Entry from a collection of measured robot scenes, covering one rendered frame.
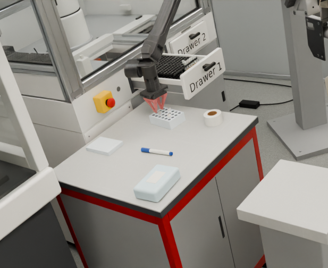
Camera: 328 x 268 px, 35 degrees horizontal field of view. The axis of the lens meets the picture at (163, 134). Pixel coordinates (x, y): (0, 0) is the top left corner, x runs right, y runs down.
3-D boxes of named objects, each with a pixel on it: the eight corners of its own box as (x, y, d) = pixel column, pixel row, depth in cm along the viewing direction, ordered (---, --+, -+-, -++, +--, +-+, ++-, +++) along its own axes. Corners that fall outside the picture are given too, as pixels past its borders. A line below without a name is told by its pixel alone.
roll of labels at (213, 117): (226, 122, 201) (224, 113, 199) (210, 128, 200) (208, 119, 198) (217, 116, 207) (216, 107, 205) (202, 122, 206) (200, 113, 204)
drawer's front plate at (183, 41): (209, 40, 269) (205, 20, 264) (176, 64, 251) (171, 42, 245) (207, 40, 270) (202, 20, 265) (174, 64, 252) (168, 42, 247)
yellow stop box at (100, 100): (117, 106, 219) (112, 90, 215) (105, 114, 214) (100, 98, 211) (108, 105, 222) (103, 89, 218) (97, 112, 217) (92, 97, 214)
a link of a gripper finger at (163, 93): (147, 112, 212) (142, 92, 208) (160, 105, 216) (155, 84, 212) (158, 116, 208) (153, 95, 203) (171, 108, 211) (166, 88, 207)
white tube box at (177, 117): (185, 120, 210) (184, 111, 209) (171, 130, 206) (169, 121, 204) (165, 114, 219) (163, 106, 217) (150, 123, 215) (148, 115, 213)
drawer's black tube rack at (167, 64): (200, 70, 232) (196, 57, 229) (176, 88, 221) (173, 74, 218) (161, 67, 246) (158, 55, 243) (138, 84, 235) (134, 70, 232)
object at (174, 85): (219, 68, 230) (217, 55, 227) (186, 94, 214) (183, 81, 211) (151, 63, 255) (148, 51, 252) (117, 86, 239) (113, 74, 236)
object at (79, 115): (216, 37, 276) (211, 10, 269) (82, 133, 213) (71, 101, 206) (94, 33, 336) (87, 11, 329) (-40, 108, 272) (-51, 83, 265)
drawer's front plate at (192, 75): (225, 70, 230) (221, 47, 225) (188, 100, 212) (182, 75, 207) (222, 69, 232) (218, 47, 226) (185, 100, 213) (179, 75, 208)
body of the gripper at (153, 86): (140, 97, 208) (135, 80, 204) (158, 86, 213) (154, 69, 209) (150, 99, 203) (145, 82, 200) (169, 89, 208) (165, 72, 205)
